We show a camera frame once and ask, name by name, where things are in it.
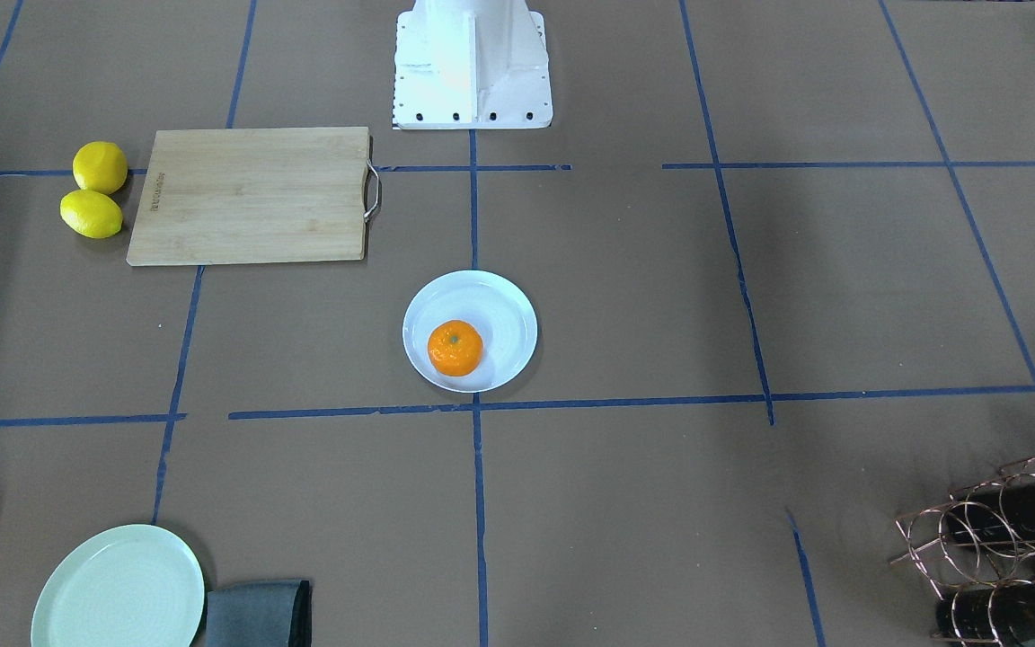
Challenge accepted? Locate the light blue plate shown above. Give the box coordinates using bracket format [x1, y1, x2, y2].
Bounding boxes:
[402, 270, 539, 393]

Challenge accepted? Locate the orange mandarin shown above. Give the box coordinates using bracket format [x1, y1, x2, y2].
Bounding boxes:
[426, 319, 484, 377]

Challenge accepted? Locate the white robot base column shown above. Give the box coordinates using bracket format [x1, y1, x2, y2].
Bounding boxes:
[392, 1, 554, 130]

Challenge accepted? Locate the light green plate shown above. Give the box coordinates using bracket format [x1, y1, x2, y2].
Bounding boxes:
[30, 524, 206, 646]

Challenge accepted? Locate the wooden cutting board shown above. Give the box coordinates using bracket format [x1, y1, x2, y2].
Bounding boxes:
[127, 127, 381, 267]

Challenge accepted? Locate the dark grey folded cloth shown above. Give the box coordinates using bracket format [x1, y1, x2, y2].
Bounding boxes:
[205, 579, 313, 646]

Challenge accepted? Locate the yellow lemon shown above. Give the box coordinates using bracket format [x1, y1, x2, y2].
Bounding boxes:
[71, 140, 128, 195]
[60, 189, 124, 239]

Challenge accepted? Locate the dark green wine bottle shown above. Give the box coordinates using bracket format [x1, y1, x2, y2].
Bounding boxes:
[935, 584, 1035, 646]

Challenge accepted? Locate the copper wire bottle rack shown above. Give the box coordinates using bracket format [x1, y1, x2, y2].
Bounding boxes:
[894, 455, 1035, 646]

